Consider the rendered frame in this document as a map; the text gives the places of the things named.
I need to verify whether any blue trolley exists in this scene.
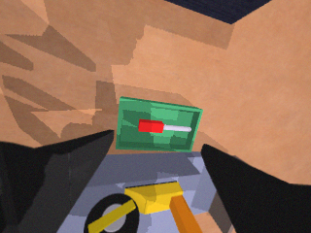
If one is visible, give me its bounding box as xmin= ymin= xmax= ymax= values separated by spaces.
xmin=84 ymin=193 xmax=140 ymax=233

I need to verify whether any green tray floor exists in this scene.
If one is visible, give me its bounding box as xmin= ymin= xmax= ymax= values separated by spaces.
xmin=121 ymin=102 xmax=194 ymax=145

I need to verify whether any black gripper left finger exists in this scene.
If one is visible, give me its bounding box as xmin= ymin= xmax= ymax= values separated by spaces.
xmin=0 ymin=130 xmax=115 ymax=233

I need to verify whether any green tray rim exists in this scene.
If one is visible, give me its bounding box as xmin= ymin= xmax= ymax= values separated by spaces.
xmin=116 ymin=96 xmax=203 ymax=152

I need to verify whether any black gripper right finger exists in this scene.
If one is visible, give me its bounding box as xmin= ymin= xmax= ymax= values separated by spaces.
xmin=201 ymin=144 xmax=311 ymax=233

